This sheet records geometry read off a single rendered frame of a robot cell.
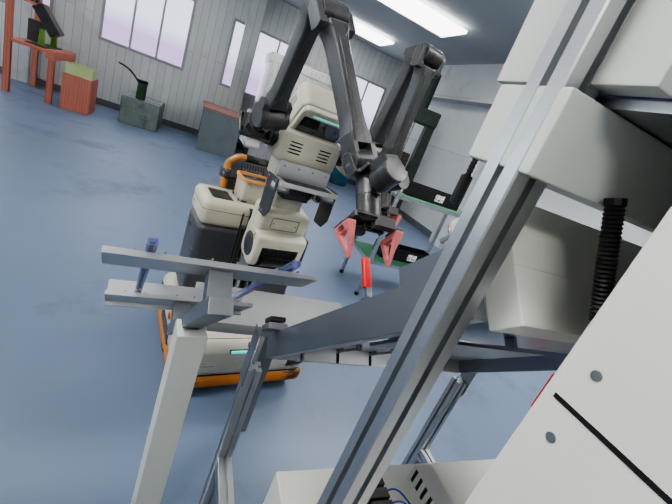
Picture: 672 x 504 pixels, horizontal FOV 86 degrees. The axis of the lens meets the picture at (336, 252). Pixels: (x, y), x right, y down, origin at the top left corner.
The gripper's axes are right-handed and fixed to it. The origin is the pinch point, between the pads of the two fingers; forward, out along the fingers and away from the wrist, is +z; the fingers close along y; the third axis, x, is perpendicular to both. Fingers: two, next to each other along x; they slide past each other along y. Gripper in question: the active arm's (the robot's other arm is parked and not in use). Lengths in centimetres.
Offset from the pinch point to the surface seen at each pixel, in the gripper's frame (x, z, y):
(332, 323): -3.5, 15.6, -9.9
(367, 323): -15.2, 17.7, -9.7
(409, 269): -20.7, 10.1, -5.6
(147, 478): 47, 46, -33
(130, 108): 527, -432, -155
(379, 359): 35.4, 16.1, 24.7
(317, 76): 400, -531, 136
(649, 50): -55, 6, -10
